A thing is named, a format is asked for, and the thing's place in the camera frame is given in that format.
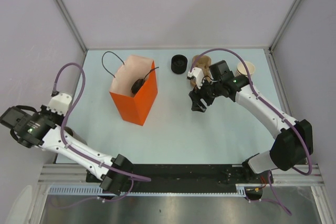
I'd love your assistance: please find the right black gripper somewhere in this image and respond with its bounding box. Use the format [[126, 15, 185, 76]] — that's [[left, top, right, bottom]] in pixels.
[[189, 75, 222, 113]]

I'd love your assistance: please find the black plastic cup lid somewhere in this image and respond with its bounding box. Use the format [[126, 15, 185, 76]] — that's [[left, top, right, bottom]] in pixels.
[[131, 79, 145, 94]]

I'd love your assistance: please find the orange paper bag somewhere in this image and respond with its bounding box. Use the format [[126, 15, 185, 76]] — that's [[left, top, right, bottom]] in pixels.
[[107, 55, 158, 126]]

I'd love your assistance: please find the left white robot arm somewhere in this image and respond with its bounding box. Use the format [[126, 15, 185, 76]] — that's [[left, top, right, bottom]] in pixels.
[[1, 105, 134, 196]]

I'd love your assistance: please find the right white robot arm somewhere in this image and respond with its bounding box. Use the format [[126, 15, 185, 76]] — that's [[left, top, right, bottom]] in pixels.
[[187, 60, 313, 183]]

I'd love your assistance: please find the grey tape roll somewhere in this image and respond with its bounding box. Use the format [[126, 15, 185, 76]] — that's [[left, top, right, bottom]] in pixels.
[[64, 126, 87, 145]]

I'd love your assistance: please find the stack of black lids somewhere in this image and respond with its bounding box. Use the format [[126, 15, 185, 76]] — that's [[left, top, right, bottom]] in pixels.
[[171, 55, 187, 74]]

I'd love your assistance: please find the stack of paper cups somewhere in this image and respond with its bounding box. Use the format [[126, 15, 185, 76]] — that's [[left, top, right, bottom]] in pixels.
[[235, 61, 256, 77]]

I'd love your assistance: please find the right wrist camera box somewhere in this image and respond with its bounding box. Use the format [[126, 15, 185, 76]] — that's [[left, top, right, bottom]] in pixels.
[[187, 67, 204, 89]]

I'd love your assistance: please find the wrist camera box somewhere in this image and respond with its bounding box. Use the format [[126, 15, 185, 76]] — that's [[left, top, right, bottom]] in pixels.
[[47, 93, 72, 116], [187, 67, 204, 89]]

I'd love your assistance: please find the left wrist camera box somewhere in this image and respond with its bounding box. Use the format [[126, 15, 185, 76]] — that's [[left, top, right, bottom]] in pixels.
[[47, 93, 72, 116]]

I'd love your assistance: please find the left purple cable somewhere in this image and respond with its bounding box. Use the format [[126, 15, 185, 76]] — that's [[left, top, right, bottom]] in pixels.
[[49, 62, 152, 204]]

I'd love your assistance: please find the purple cable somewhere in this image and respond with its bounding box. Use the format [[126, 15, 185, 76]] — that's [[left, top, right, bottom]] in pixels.
[[49, 62, 152, 204], [191, 48, 313, 216]]

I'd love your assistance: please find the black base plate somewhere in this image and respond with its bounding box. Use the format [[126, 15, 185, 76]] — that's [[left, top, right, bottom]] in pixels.
[[86, 163, 275, 194]]

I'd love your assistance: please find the white slotted cable duct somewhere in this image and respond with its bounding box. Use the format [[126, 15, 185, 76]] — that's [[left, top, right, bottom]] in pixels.
[[47, 183, 248, 197]]

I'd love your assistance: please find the aluminium frame rail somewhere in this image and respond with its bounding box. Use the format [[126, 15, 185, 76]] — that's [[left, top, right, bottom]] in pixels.
[[272, 165, 324, 187]]

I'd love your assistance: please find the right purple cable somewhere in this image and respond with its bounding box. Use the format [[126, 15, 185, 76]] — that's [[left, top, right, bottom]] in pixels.
[[191, 48, 313, 216]]

